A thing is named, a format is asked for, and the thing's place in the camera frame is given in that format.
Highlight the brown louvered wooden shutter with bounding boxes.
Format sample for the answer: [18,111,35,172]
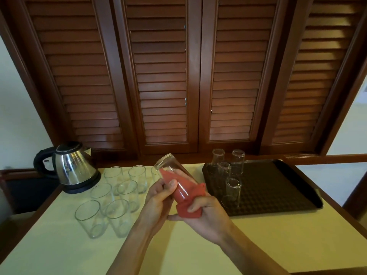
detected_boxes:
[259,0,367,155]
[112,0,203,155]
[198,0,301,154]
[5,0,140,157]

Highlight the brown wooden door frame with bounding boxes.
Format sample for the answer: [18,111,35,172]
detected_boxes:
[343,171,367,220]

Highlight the dark brown textured tray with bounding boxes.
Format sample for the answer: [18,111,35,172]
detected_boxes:
[201,159,324,217]

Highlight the brown wooden wall rail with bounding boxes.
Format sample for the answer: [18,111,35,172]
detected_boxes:
[283,154,367,167]

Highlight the person's left forearm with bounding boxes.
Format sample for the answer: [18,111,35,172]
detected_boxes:
[106,222,153,275]

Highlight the group of clear glasses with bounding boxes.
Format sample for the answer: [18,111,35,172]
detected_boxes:
[74,165,162,239]

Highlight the person's right forearm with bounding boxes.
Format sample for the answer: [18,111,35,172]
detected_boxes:
[220,225,290,275]

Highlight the red cloth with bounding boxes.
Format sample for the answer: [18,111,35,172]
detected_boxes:
[159,167,208,220]

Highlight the steel electric kettle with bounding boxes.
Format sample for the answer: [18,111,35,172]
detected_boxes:
[33,141,102,194]
[63,171,102,194]

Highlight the person's left hand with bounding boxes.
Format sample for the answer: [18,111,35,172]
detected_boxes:
[137,179,178,236]

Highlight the person's right hand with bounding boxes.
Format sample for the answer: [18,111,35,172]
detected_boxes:
[167,196,234,246]

